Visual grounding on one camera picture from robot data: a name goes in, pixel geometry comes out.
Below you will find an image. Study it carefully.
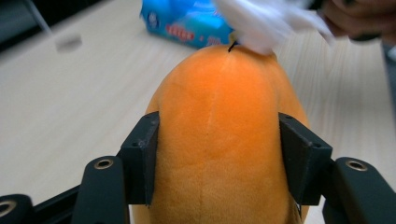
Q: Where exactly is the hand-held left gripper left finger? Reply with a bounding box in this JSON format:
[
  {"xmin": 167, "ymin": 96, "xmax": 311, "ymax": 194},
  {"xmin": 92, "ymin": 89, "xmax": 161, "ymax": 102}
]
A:
[{"xmin": 119, "ymin": 111, "xmax": 161, "ymax": 206}]

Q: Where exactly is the light metal frame stand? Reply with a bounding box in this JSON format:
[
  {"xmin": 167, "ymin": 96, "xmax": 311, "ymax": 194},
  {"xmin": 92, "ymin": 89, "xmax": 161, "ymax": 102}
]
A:
[{"xmin": 0, "ymin": 0, "xmax": 53, "ymax": 48}]

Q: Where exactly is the white wet wipe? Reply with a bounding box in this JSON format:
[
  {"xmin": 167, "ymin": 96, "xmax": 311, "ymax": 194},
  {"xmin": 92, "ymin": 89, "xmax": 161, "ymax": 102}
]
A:
[{"xmin": 212, "ymin": 0, "xmax": 336, "ymax": 57}]

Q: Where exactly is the blue wet wipes pack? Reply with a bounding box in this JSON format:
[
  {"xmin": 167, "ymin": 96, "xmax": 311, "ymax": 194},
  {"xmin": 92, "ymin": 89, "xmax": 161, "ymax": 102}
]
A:
[{"xmin": 139, "ymin": 0, "xmax": 238, "ymax": 50}]

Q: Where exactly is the round grey cable grommet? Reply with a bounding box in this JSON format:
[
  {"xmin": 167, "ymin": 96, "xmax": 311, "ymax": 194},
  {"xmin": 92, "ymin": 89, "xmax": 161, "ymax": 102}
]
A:
[{"xmin": 54, "ymin": 33, "xmax": 84, "ymax": 54}]

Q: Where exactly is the orange plush toy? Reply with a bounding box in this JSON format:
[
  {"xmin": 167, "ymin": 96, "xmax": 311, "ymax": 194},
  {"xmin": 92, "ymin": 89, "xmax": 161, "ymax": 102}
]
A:
[{"xmin": 130, "ymin": 44, "xmax": 311, "ymax": 224}]

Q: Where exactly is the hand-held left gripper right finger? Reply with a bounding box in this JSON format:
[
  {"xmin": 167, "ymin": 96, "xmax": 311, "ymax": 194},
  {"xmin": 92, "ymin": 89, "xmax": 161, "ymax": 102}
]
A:
[{"xmin": 277, "ymin": 112, "xmax": 333, "ymax": 206}]

